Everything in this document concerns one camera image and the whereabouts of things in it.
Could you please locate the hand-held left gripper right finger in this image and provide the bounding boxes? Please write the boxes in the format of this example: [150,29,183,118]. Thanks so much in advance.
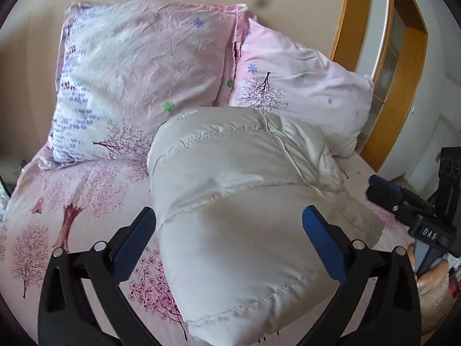
[299,205,422,346]

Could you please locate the large pink floral pillow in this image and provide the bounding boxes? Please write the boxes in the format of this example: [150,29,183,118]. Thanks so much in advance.
[48,2,249,164]

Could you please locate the pink tree print bed cover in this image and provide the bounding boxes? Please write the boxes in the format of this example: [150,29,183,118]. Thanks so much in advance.
[0,140,418,346]

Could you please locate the small pink floral pillow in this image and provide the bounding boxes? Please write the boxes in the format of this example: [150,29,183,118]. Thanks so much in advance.
[216,16,375,158]

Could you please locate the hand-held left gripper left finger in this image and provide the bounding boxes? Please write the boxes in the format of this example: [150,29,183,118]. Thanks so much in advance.
[38,206,159,346]

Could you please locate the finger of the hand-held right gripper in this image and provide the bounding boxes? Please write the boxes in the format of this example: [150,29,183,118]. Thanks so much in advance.
[366,174,437,221]

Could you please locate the white puffer jacket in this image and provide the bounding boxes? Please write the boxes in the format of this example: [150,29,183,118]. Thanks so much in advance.
[147,106,386,346]

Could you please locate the wooden door frame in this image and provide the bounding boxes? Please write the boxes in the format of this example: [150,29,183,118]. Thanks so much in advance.
[329,0,429,172]

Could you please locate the person's right hand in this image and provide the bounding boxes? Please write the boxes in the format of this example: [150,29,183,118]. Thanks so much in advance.
[407,243,451,286]

